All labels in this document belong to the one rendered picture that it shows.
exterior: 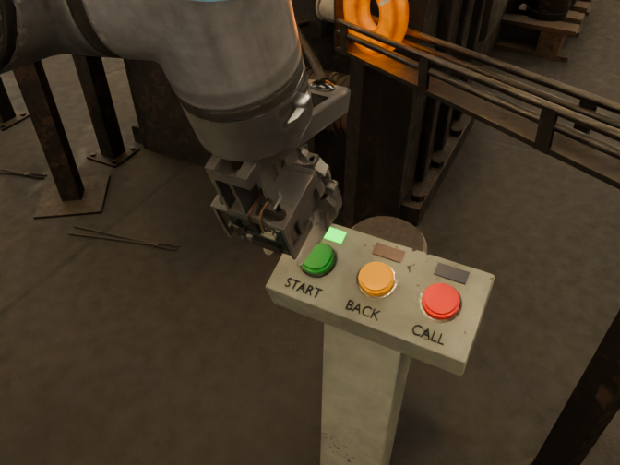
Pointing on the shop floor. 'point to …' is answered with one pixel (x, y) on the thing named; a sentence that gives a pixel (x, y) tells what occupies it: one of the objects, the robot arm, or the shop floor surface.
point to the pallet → (555, 16)
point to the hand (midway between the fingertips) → (310, 232)
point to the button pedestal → (375, 339)
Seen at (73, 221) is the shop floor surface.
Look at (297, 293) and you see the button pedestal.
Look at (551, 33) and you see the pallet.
